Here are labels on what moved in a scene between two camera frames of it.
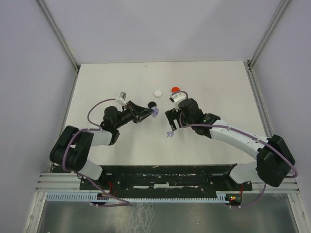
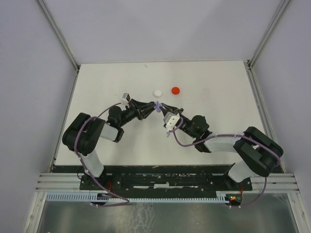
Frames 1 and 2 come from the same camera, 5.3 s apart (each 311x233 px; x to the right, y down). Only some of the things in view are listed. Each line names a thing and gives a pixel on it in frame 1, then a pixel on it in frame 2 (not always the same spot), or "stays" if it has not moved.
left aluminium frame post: (61, 39) stays
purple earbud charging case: (155, 113) to (157, 106)
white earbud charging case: (158, 93) stays
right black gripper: (171, 115) to (170, 109)
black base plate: (184, 180) stays
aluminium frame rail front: (52, 182) stays
